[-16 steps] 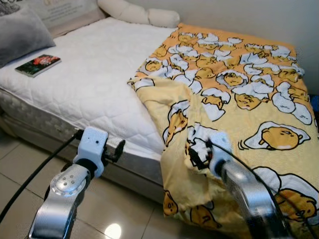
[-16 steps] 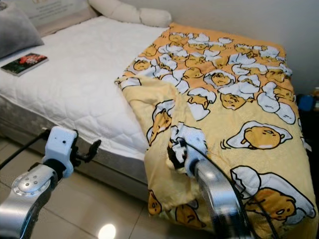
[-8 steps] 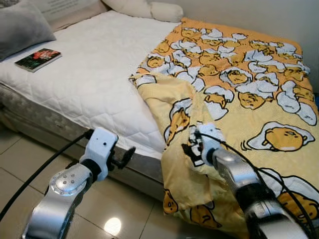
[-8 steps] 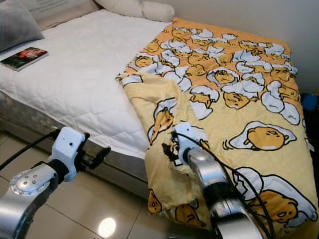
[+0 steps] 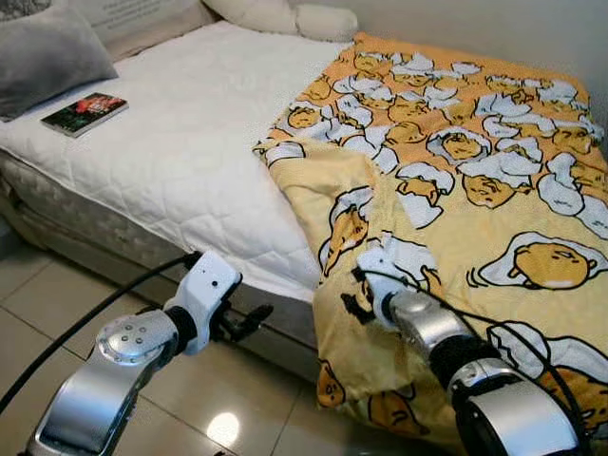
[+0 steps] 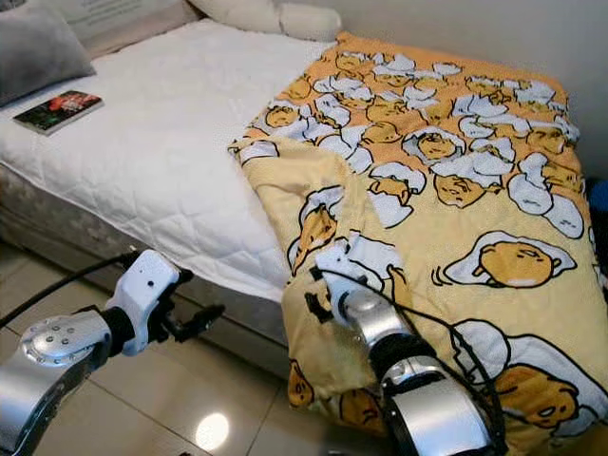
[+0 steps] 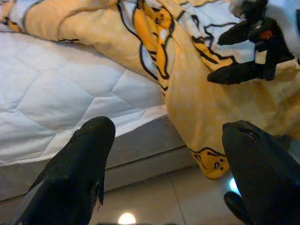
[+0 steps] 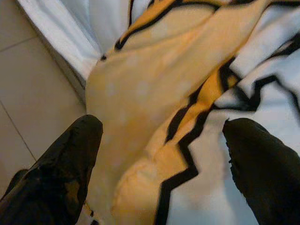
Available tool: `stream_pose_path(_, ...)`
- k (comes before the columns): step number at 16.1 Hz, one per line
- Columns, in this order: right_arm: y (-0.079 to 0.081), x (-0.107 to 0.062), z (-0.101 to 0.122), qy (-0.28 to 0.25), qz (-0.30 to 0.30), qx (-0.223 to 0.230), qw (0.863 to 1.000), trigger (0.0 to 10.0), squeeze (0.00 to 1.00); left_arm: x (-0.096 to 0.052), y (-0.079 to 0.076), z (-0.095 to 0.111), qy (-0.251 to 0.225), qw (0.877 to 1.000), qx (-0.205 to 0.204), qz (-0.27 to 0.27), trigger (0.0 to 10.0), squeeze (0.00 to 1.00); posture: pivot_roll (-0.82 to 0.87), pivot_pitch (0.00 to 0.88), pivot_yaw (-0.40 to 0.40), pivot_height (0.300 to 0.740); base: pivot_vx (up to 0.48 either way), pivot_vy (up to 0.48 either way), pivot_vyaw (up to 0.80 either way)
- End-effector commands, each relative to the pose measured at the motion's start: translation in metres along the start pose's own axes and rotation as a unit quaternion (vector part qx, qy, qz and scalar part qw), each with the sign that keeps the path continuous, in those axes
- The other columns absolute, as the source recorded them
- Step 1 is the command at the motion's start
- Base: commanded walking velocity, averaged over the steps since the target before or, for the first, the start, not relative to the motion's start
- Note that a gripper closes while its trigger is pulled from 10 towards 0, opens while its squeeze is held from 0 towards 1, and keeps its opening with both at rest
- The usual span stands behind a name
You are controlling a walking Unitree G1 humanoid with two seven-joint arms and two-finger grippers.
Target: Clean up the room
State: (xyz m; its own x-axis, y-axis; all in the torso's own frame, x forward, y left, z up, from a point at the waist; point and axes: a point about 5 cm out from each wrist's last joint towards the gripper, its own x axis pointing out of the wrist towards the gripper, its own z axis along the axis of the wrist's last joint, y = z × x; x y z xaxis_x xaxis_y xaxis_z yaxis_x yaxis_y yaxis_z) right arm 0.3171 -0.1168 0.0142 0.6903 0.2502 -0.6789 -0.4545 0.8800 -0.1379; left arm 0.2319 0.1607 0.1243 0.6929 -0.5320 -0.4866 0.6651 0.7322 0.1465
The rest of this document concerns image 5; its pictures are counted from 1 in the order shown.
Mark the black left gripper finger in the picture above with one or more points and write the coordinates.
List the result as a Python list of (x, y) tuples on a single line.
[(255, 318)]

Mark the yellow egg-print blanket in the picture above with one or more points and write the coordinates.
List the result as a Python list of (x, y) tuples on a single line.
[(475, 237)]

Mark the dark book with red cover art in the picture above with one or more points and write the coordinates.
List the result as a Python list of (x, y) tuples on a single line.
[(84, 114)]

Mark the grey pillow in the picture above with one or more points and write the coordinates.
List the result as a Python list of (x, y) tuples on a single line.
[(47, 57)]

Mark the grey quilted bed base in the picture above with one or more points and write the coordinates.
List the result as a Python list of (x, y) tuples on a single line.
[(95, 218)]

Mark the white quilted mattress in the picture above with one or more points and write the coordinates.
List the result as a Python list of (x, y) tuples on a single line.
[(190, 142)]

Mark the beige bolster pillow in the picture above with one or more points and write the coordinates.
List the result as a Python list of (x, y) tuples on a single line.
[(275, 14)]

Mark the grey printed headboard cushion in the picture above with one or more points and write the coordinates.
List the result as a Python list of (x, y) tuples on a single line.
[(142, 19)]

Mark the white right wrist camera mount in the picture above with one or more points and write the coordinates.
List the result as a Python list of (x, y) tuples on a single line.
[(388, 285)]

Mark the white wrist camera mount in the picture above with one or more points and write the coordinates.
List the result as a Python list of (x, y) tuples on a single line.
[(388, 285), (209, 285)]

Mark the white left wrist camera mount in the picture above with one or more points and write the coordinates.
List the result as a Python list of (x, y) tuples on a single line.
[(209, 285)]

